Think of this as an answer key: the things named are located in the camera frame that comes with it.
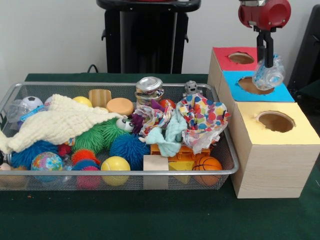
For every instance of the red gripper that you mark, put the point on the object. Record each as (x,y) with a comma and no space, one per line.
(275,12)

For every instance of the crushed bottle with blue label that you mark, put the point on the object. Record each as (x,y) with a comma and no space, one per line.
(17,110)
(270,77)

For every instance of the crushed silver metal can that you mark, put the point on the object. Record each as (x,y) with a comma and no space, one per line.
(150,87)

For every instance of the cream knitted cloth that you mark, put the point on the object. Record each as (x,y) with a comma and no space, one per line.
(55,125)

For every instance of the wooden box with three holes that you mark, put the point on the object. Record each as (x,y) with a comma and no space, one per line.
(275,170)

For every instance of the shallow clear mesh bin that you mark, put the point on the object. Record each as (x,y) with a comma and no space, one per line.
(37,90)

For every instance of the black stand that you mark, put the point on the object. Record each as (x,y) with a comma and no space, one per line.
(307,50)

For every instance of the dark green table cloth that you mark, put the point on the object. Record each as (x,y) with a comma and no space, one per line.
(312,97)
(150,215)

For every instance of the colourful spotted cloth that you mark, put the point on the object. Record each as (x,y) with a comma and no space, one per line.
(205,115)

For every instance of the light teal cloth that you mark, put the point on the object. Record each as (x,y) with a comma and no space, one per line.
(172,125)

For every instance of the blue spiky ball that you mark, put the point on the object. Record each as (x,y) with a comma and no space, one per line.
(132,150)
(32,152)

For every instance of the yellow ball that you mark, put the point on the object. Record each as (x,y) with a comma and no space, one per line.
(115,165)

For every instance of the black and white soccer ball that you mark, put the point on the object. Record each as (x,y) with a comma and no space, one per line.
(32,100)

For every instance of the globe print ball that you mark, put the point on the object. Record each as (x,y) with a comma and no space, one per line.
(46,162)

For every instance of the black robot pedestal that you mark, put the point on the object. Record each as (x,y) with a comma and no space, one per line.
(150,37)

